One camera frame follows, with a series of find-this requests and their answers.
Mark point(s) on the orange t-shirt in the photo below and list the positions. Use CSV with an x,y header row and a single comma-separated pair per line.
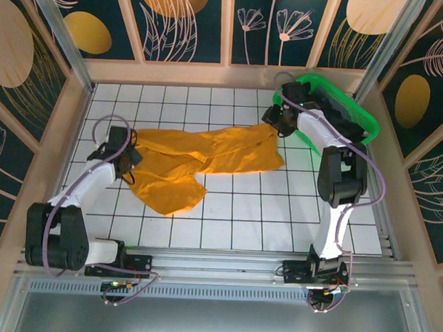
x,y
169,163

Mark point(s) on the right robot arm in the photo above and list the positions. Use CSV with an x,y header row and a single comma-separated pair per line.
x,y
333,231

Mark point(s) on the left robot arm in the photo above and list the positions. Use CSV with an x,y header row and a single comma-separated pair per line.
x,y
90,181

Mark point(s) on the grey-blue garment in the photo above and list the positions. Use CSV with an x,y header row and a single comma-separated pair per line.
x,y
338,105

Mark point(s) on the black garment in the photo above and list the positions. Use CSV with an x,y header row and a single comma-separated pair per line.
x,y
349,123

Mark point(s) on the green plastic basket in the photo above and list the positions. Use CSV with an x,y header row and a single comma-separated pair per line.
x,y
366,115

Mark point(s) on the small circuit board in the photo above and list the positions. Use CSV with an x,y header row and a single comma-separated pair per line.
x,y
118,285
330,290

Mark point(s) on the vented metal strip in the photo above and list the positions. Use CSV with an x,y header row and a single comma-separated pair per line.
x,y
215,293

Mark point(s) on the grey metal sheet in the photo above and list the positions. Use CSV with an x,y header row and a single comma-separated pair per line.
x,y
213,321

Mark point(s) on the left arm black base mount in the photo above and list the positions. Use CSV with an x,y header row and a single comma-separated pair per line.
x,y
138,262

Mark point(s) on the aluminium corner post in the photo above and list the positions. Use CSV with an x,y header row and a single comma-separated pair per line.
x,y
387,52
64,39

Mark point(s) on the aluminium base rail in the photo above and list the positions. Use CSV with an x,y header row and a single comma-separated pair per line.
x,y
216,266

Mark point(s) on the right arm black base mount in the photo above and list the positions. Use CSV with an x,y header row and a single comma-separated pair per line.
x,y
294,272

